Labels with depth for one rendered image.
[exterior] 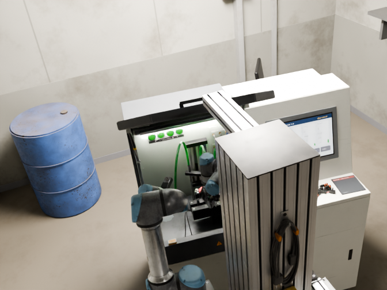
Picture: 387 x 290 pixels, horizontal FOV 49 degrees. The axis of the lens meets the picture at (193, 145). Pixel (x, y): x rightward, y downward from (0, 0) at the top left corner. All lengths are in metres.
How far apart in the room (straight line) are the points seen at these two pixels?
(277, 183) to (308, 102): 1.45
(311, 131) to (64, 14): 2.66
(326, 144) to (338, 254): 0.78
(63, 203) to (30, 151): 0.64
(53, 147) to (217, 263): 1.93
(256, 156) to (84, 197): 3.20
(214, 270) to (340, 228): 0.86
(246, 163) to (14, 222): 3.63
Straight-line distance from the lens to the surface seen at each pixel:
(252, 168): 1.28
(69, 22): 4.43
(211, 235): 2.60
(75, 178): 4.22
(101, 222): 4.29
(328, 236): 2.98
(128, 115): 2.77
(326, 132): 2.83
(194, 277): 2.00
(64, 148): 4.04
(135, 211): 1.79
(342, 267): 3.29
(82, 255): 4.05
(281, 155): 1.34
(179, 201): 1.81
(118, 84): 4.69
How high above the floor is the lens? 2.81
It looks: 33 degrees down
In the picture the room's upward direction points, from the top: 7 degrees counter-clockwise
